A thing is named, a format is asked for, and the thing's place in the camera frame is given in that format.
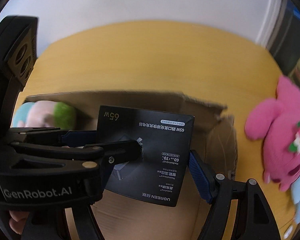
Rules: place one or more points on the cardboard box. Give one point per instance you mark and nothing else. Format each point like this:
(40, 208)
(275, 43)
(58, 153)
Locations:
(130, 222)

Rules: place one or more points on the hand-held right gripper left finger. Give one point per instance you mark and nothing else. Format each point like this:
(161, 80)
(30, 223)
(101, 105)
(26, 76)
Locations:
(83, 225)

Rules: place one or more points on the black charger box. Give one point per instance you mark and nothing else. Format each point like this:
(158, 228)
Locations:
(152, 142)

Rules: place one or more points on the magenta plush toy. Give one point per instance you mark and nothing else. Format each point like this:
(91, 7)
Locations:
(277, 140)

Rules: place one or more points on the glass partition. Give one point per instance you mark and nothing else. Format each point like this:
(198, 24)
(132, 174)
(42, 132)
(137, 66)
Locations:
(290, 30)

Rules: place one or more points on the pink pig plush toy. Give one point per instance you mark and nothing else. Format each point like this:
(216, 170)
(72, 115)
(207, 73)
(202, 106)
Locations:
(45, 115)

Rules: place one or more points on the person's left hand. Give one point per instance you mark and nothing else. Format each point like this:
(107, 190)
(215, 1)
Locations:
(16, 221)

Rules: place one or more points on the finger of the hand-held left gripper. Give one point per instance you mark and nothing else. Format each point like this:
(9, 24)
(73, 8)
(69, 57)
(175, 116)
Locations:
(125, 150)
(77, 136)

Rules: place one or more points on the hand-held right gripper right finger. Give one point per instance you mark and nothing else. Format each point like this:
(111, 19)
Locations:
(198, 177)

